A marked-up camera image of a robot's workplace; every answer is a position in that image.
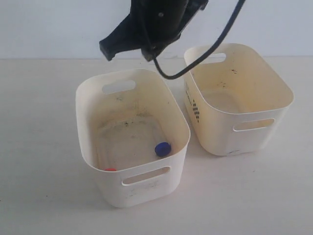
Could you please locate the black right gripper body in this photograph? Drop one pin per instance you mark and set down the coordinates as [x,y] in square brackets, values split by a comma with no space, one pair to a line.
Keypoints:
[151,26]

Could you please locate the clear bottle blue cap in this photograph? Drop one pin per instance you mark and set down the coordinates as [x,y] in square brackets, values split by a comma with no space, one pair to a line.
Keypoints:
[157,141]

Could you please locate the white plastic bin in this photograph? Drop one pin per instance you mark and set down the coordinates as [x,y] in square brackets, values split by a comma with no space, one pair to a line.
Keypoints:
[112,113]
[235,105]

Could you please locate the clear bottle orange cap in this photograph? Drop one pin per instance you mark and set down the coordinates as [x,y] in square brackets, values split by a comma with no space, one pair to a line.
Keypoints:
[110,169]

